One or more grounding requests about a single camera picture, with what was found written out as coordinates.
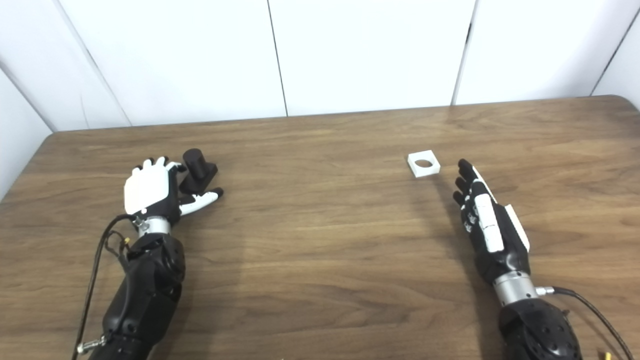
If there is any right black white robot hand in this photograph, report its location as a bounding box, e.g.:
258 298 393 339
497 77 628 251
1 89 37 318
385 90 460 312
452 158 531 286

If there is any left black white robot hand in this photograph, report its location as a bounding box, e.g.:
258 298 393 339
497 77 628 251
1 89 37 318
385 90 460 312
123 156 224 224

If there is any black peg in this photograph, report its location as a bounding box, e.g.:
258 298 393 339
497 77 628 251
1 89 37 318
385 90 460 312
179 148 219 196

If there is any white square piece with hole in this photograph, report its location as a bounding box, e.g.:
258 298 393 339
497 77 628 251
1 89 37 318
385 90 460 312
407 149 441 178

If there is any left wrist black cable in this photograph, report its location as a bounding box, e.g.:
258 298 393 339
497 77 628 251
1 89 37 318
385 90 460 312
71 214 136 360

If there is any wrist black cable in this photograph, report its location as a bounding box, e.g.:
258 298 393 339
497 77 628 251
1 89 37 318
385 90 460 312
536 286 635 360
71 214 136 360

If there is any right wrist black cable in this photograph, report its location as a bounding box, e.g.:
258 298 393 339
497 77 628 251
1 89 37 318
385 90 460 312
536 286 635 360

